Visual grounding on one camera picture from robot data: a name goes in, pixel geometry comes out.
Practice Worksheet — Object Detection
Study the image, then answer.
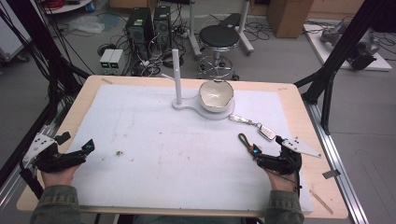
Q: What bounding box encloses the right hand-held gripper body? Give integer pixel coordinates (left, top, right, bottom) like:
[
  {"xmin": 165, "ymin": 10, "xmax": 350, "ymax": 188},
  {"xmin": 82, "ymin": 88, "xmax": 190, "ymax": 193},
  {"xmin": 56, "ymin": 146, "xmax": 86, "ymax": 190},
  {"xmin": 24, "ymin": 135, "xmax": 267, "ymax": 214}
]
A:
[{"xmin": 256, "ymin": 137, "xmax": 322, "ymax": 175}]

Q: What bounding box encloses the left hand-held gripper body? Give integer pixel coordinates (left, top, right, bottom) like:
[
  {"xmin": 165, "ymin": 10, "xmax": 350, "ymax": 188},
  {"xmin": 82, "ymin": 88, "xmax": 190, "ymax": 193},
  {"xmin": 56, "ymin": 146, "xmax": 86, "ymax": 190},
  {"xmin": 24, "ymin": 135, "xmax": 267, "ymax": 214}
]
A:
[{"xmin": 21, "ymin": 133, "xmax": 88, "ymax": 175}]

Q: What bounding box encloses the silver keychain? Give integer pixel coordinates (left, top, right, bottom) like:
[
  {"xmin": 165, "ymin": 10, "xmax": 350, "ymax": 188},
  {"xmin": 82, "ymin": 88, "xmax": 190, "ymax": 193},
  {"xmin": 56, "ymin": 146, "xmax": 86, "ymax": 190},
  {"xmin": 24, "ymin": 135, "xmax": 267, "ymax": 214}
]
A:
[{"xmin": 228, "ymin": 113, "xmax": 277, "ymax": 142}]

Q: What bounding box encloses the olive strap keychain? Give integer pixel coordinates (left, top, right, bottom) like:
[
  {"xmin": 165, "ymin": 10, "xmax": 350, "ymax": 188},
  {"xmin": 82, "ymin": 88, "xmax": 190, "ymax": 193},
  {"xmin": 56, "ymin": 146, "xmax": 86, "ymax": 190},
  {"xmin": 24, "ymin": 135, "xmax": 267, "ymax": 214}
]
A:
[{"xmin": 237, "ymin": 133, "xmax": 255, "ymax": 154}]

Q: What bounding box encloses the white stand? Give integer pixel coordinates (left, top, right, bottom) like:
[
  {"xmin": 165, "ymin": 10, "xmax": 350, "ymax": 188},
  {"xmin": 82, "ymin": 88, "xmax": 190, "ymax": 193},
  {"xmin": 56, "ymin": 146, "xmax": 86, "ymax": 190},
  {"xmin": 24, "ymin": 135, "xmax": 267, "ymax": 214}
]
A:
[{"xmin": 161, "ymin": 49, "xmax": 236, "ymax": 121}]

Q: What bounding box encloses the person's right hand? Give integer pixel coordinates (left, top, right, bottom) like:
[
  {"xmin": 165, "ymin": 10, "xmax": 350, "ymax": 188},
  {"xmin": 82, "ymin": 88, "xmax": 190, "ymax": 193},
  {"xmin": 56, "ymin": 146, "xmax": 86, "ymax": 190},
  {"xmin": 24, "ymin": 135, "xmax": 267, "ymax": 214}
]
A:
[{"xmin": 263, "ymin": 168, "xmax": 297, "ymax": 193}]

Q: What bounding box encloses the person's left hand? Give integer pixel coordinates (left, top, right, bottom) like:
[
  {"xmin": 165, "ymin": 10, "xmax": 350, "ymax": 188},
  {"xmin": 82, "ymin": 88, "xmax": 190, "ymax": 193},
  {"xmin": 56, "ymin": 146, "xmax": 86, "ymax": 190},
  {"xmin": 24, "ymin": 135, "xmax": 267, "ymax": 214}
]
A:
[{"xmin": 40, "ymin": 164, "xmax": 81, "ymax": 189}]

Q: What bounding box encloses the grey tape piece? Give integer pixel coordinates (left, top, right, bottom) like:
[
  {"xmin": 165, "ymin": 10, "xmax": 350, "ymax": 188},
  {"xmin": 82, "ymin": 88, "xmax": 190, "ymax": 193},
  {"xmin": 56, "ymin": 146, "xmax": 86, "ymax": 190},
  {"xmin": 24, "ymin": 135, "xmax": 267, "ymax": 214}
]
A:
[{"xmin": 321, "ymin": 169, "xmax": 342, "ymax": 180}]

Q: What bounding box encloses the thin wooden stick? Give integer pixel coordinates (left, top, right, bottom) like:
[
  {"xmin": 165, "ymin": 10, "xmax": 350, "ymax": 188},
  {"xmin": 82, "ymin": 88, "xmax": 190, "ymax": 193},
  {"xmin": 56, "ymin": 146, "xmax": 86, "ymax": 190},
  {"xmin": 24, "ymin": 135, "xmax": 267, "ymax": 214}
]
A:
[{"xmin": 308, "ymin": 189, "xmax": 334, "ymax": 216}]

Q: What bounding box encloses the white ceramic bowl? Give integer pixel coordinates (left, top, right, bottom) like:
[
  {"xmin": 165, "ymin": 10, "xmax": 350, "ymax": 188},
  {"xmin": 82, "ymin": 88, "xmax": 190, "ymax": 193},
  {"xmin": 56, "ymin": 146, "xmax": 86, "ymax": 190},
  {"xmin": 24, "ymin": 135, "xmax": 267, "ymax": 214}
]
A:
[{"xmin": 198, "ymin": 78, "xmax": 235, "ymax": 114}]

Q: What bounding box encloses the white foam mat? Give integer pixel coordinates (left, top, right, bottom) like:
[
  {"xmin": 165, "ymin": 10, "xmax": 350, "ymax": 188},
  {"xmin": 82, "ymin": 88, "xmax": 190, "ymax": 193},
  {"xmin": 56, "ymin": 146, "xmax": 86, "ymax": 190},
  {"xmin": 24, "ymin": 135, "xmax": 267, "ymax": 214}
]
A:
[{"xmin": 66, "ymin": 83, "xmax": 314, "ymax": 214}]

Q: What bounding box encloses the grey power supply unit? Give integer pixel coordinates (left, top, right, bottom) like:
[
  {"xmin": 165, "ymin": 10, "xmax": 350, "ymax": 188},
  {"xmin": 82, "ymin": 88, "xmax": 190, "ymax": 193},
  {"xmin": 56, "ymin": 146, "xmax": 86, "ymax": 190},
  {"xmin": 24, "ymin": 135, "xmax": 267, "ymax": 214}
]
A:
[
  {"xmin": 99, "ymin": 49, "xmax": 115, "ymax": 76},
  {"xmin": 108, "ymin": 49, "xmax": 124, "ymax": 76}
]

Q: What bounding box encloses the white floor board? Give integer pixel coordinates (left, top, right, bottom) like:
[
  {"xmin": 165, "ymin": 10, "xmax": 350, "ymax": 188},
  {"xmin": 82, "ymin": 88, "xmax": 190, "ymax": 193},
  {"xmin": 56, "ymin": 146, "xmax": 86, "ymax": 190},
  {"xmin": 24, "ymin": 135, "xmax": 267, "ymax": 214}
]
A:
[{"xmin": 303, "ymin": 22, "xmax": 393, "ymax": 73}]

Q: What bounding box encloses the clear plastic bag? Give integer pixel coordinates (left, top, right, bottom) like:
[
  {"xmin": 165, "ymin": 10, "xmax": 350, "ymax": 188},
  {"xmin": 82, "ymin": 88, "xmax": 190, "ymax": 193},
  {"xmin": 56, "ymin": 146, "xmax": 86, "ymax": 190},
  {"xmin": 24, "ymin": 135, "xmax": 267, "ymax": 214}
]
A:
[{"xmin": 66, "ymin": 15, "xmax": 106, "ymax": 35}]

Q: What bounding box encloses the black round stool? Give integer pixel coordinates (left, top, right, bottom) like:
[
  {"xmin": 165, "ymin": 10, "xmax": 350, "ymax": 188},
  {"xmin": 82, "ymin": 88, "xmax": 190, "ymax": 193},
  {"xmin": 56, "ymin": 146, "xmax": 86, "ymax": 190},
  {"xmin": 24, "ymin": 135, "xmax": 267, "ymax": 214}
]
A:
[{"xmin": 196, "ymin": 24, "xmax": 242, "ymax": 81}]

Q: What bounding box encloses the grey robot device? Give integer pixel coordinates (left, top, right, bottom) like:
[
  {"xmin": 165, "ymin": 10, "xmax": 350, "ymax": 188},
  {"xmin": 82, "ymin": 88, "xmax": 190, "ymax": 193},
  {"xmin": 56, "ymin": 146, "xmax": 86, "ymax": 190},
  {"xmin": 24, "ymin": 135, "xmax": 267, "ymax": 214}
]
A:
[{"xmin": 319, "ymin": 21, "xmax": 382, "ymax": 71}]

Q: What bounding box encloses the brown cardboard box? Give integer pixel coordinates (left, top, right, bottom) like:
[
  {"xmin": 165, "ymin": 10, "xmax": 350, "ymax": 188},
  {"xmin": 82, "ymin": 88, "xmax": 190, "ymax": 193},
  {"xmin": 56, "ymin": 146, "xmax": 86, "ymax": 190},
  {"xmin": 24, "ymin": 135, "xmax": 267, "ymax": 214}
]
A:
[{"xmin": 265, "ymin": 0, "xmax": 316, "ymax": 39}]

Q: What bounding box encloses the large black computer tower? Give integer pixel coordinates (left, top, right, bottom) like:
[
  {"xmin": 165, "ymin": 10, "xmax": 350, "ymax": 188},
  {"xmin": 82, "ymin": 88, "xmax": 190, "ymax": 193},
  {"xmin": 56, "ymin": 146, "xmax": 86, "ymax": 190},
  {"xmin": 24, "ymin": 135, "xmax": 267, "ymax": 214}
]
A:
[{"xmin": 124, "ymin": 7, "xmax": 155, "ymax": 61}]

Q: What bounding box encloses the slim black computer tower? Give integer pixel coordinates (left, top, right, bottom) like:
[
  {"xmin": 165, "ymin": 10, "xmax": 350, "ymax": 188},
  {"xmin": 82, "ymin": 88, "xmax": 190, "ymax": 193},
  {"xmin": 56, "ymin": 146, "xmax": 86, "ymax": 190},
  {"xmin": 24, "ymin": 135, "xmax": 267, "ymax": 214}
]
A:
[{"xmin": 153, "ymin": 6, "xmax": 173, "ymax": 51}]

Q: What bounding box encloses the thin black cable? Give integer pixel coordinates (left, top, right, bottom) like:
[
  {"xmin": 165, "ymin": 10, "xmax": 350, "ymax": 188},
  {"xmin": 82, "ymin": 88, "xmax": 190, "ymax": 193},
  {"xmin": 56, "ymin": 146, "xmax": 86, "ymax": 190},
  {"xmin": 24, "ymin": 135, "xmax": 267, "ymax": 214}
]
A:
[{"xmin": 264, "ymin": 155, "xmax": 304, "ymax": 199}]

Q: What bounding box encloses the thick black cable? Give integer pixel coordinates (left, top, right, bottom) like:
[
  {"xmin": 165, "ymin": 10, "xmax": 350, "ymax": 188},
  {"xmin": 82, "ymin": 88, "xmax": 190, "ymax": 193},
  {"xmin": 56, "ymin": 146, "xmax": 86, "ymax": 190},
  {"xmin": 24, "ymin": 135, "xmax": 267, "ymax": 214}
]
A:
[{"xmin": 19, "ymin": 167, "xmax": 45, "ymax": 201}]

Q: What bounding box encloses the aluminium rail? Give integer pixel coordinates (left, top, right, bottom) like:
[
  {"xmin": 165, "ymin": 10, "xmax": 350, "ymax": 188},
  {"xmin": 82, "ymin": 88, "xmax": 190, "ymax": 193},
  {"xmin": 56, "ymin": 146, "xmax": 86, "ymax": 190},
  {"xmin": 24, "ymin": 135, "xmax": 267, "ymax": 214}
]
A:
[
  {"xmin": 304, "ymin": 101, "xmax": 370, "ymax": 224},
  {"xmin": 0, "ymin": 96, "xmax": 76, "ymax": 216}
]

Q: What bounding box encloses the black metal frame post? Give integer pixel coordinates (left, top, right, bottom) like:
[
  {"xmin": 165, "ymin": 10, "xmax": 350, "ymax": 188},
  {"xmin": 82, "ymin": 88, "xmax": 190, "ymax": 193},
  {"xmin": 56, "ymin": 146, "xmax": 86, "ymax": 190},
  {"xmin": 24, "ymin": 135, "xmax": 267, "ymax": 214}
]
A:
[
  {"xmin": 293, "ymin": 0, "xmax": 396, "ymax": 135},
  {"xmin": 0, "ymin": 0, "xmax": 94, "ymax": 125}
]

